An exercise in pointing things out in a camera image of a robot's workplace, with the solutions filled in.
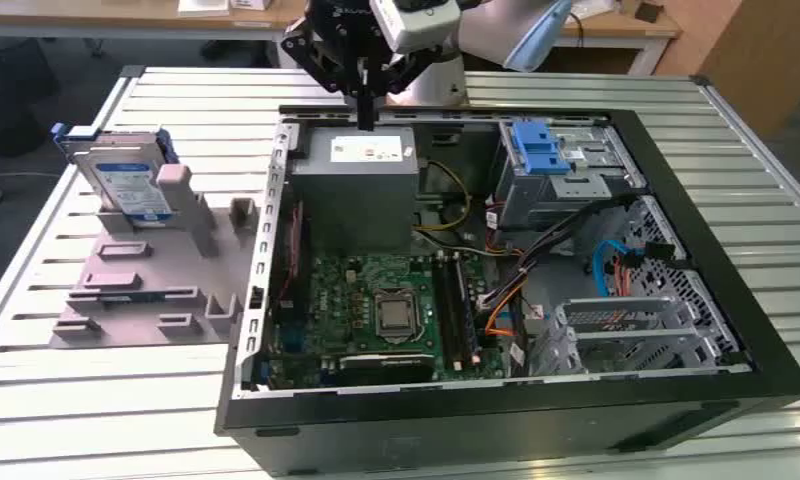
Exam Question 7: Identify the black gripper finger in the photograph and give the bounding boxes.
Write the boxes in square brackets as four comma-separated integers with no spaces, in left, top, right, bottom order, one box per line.
[280,17,369,132]
[366,34,442,132]

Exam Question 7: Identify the hard disk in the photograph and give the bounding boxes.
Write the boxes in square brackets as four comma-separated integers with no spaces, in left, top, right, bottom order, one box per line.
[51,124,178,231]

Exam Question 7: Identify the silver disk bay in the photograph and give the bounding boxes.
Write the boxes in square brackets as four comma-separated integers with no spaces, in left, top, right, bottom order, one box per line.
[551,297,741,377]

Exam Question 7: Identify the grey power supply unit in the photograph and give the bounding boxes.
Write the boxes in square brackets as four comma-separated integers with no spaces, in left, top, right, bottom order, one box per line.
[289,124,420,256]

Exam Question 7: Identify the blue plastic drive latch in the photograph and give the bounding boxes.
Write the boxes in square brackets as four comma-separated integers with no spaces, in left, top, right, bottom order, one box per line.
[512,122,565,176]

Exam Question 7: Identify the grey optical drive cage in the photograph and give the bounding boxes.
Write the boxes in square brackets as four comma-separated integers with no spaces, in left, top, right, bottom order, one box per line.
[494,119,647,232]

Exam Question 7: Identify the green motherboard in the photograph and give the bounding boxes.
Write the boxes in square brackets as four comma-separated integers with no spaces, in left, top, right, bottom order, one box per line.
[265,252,509,390]

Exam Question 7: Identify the wooden desk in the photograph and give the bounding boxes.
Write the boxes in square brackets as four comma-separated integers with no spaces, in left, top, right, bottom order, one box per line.
[0,0,683,69]

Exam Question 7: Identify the silver CPU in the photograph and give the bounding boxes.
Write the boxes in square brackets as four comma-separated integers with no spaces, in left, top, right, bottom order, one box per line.
[376,299,418,329]

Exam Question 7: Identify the grey parts rack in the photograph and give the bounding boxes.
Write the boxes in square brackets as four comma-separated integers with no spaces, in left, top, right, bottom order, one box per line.
[47,164,262,350]

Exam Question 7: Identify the black power connector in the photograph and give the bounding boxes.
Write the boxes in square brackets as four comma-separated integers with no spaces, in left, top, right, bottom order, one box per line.
[643,240,692,269]

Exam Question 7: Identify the black graphics card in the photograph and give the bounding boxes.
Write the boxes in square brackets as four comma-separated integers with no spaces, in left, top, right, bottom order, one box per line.
[336,352,436,387]

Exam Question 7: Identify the wooden cabinet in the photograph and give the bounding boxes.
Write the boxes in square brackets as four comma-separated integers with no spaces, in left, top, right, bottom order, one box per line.
[653,0,800,137]

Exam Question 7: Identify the black open PC case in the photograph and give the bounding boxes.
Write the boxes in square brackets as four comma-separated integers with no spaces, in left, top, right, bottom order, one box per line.
[213,103,800,476]

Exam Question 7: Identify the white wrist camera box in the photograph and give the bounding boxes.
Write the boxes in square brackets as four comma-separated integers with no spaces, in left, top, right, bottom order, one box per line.
[368,0,462,52]

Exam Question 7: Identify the yellow wire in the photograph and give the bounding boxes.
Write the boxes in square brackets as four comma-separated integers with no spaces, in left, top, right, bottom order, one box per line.
[414,158,474,233]

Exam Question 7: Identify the red wire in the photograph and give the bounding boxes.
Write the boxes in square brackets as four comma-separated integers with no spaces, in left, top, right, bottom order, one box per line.
[276,201,306,307]

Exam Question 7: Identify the grey black wire bundle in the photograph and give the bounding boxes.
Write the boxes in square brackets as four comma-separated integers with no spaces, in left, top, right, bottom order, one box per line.
[412,227,512,257]

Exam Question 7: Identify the black desk cable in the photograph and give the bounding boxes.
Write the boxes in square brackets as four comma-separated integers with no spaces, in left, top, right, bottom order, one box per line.
[565,9,588,49]

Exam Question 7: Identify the black cable bundle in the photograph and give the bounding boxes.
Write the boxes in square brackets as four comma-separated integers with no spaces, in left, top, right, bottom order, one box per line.
[504,194,643,304]

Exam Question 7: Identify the CPU socket with metal frame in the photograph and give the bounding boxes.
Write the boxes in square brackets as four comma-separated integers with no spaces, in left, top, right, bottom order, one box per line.
[368,288,429,347]

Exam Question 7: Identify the orange SATA wire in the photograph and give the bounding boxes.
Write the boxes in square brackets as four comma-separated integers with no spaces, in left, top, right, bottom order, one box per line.
[484,293,529,337]

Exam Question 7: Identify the blue SATA wire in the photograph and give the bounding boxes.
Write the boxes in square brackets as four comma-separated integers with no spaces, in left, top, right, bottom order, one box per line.
[591,238,643,302]

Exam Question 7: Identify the red orange power wires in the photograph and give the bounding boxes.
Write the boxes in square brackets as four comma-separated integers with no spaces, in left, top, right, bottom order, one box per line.
[611,252,637,301]

